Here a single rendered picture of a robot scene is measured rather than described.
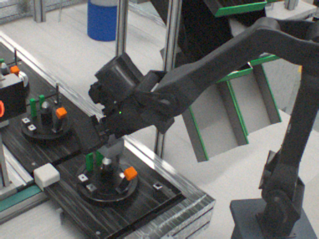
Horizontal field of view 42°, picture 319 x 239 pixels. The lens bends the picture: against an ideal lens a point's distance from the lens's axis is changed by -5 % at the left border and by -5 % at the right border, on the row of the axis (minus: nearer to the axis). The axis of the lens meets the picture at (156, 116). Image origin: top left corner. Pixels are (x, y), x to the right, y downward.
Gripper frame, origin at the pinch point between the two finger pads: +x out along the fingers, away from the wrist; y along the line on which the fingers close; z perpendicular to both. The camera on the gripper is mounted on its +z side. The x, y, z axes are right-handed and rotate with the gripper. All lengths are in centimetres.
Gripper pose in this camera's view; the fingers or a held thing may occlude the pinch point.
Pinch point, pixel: (105, 126)
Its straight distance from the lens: 87.6
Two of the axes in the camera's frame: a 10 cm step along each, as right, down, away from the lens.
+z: -4.1, -9.1, -0.4
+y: -7.4, 3.6, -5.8
